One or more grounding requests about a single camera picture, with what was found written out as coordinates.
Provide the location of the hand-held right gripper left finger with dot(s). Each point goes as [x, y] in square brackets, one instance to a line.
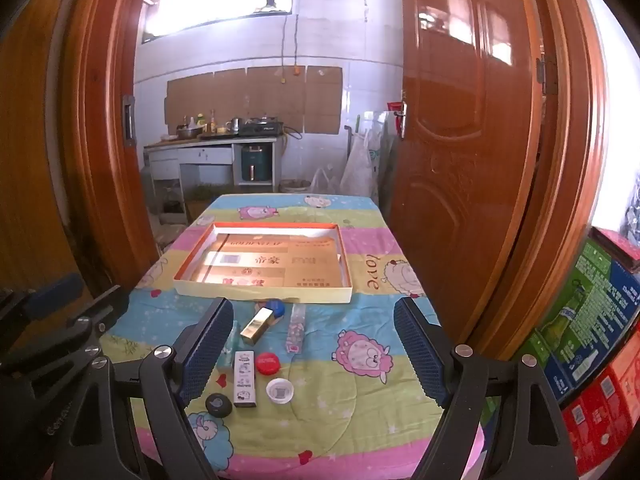
[205, 355]

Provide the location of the metal bowl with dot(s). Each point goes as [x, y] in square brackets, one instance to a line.
[189, 132]

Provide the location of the black bottle cap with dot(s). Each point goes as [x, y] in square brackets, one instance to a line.
[219, 405]

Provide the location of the cardboard wall covering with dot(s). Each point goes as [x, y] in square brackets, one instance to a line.
[250, 95]

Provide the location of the round bucket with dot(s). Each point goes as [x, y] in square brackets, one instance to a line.
[294, 186]

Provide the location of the clear floral tube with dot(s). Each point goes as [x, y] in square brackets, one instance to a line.
[296, 327]

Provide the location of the dark bent pole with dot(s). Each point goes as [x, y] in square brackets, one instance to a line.
[348, 135]

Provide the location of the white bottle cap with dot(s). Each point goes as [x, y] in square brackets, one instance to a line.
[279, 391]

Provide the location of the gold rectangular box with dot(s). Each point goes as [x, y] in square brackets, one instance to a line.
[257, 326]

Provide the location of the red beverage carton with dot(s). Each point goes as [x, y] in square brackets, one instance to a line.
[600, 410]

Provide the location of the window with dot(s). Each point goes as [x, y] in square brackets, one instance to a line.
[200, 0]

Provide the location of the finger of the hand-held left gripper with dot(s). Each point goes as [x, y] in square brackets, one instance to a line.
[107, 306]
[55, 294]

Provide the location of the grey kitchen counter cabinet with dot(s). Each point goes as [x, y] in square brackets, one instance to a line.
[205, 152]

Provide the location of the yellow-capped bottle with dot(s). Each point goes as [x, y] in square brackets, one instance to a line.
[200, 121]

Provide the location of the shallow orange-rimmed cardboard box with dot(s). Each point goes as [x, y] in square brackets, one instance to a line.
[260, 296]

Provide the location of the large white plastic sack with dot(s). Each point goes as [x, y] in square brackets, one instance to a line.
[357, 165]

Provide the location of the metal door hinge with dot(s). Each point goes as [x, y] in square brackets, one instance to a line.
[547, 75]

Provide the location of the green air fryer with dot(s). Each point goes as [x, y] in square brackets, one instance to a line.
[252, 162]

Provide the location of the blue bottle cap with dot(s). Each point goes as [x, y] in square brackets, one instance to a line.
[276, 308]

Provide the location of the brown wooden door frame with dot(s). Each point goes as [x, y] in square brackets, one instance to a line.
[100, 110]

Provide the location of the black induction stove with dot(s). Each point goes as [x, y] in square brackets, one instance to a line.
[260, 127]

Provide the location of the red bottle cap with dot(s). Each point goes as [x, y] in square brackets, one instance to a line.
[267, 363]

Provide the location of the white printed small box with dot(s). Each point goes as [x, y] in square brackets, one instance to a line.
[245, 377]

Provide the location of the brown wooden door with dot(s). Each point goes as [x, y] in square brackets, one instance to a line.
[465, 135]

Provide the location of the small white plastic bag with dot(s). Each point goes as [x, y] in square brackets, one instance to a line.
[320, 180]

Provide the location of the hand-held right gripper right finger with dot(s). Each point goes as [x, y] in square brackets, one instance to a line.
[420, 355]

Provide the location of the metal strike plate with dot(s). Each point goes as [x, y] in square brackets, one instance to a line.
[128, 120]

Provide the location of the cartoon sheep printed tablecloth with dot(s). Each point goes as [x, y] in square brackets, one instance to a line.
[325, 410]

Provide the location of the brown sauce bottle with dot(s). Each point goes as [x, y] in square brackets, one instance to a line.
[212, 121]

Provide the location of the flat red box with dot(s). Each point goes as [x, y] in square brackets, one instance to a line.
[617, 245]

